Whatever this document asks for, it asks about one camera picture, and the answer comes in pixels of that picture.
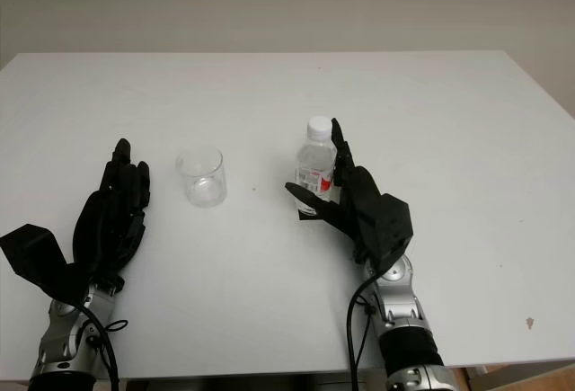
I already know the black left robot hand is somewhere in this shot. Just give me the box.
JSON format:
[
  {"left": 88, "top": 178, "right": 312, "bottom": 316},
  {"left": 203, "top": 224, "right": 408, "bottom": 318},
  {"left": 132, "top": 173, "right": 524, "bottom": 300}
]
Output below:
[{"left": 71, "top": 138, "right": 152, "bottom": 294}]

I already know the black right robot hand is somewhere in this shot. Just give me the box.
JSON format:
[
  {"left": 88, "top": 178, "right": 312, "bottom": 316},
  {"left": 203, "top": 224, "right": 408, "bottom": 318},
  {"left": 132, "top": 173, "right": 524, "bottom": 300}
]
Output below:
[{"left": 284, "top": 117, "right": 384, "bottom": 266}]

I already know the clear plastic water bottle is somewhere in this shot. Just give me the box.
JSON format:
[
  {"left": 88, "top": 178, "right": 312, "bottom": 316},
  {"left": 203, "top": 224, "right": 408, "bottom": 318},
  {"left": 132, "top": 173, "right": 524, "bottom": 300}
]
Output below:
[{"left": 294, "top": 115, "right": 339, "bottom": 218}]

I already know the clear glass cup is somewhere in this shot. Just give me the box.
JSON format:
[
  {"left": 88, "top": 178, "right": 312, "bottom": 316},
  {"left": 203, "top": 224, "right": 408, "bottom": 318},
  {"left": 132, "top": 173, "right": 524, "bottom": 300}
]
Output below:
[{"left": 175, "top": 146, "right": 228, "bottom": 208}]

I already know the dark robot torso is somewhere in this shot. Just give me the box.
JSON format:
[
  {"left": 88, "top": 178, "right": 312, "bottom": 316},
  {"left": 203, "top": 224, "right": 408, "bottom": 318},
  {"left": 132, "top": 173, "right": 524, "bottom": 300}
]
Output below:
[{"left": 119, "top": 366, "right": 393, "bottom": 391}]

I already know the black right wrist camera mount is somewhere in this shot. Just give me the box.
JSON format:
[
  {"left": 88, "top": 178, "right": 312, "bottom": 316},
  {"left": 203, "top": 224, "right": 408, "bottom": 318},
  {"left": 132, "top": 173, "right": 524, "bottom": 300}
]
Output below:
[{"left": 357, "top": 192, "right": 414, "bottom": 274}]

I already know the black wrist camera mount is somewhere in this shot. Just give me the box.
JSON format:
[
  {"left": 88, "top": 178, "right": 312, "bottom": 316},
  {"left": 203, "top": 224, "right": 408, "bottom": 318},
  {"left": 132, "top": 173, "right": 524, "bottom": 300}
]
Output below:
[
  {"left": 0, "top": 224, "right": 92, "bottom": 307},
  {"left": 357, "top": 192, "right": 414, "bottom": 274}
]

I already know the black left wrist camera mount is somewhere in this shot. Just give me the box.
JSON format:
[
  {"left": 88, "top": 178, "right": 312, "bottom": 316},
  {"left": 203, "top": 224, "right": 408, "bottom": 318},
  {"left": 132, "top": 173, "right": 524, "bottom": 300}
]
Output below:
[{"left": 0, "top": 224, "right": 92, "bottom": 307}]

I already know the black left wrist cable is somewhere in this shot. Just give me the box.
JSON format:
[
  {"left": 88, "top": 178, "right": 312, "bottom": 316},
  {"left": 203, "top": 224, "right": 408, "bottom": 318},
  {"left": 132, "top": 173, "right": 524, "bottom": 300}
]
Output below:
[{"left": 76, "top": 303, "right": 129, "bottom": 391}]

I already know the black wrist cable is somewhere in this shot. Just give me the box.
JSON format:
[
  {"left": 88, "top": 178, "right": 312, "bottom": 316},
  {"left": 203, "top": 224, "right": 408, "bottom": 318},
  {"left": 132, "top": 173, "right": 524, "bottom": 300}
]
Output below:
[
  {"left": 76, "top": 303, "right": 129, "bottom": 391},
  {"left": 346, "top": 272, "right": 384, "bottom": 391}
]

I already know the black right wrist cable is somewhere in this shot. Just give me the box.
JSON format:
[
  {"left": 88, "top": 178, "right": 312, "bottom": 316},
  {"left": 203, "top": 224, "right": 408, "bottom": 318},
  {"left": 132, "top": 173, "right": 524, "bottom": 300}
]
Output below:
[{"left": 346, "top": 272, "right": 384, "bottom": 391}]

